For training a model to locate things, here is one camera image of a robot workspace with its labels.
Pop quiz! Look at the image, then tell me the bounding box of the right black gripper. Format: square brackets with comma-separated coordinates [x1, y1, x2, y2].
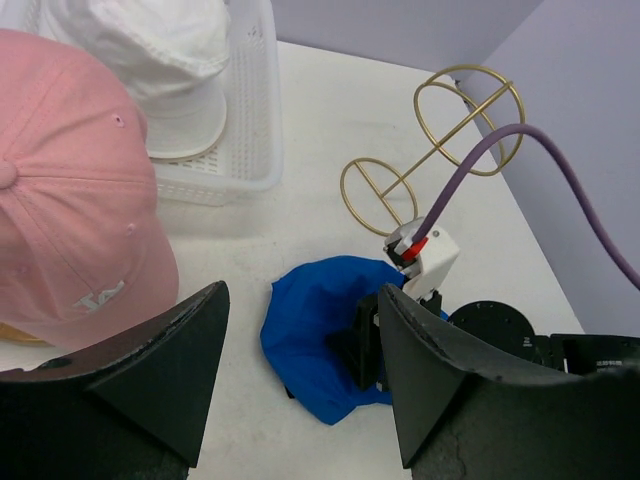
[325, 292, 555, 390]

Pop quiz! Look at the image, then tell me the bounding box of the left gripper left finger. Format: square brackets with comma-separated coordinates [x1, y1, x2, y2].
[89, 281, 230, 467]

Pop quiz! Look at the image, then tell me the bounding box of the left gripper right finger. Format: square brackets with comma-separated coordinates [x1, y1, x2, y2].
[378, 284, 500, 469]

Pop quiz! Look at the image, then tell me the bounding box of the blue baseball cap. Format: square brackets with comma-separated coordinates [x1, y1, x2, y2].
[260, 256, 405, 425]

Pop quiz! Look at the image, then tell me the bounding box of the pink baseball cap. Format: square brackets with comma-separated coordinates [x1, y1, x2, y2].
[1, 29, 179, 351]

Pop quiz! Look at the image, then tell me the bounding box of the wooden hat stand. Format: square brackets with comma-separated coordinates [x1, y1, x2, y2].
[0, 323, 50, 348]

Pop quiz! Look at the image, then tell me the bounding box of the white plastic basket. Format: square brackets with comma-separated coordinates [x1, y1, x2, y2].
[1, 1, 283, 206]

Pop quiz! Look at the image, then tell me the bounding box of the white bucket hat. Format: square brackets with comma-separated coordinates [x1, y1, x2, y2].
[39, 0, 231, 161]

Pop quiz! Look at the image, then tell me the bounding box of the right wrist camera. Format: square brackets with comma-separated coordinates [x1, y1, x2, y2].
[384, 217, 460, 301]

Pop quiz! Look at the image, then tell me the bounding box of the gold wire hat stand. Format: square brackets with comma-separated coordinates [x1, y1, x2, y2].
[340, 64, 526, 236]

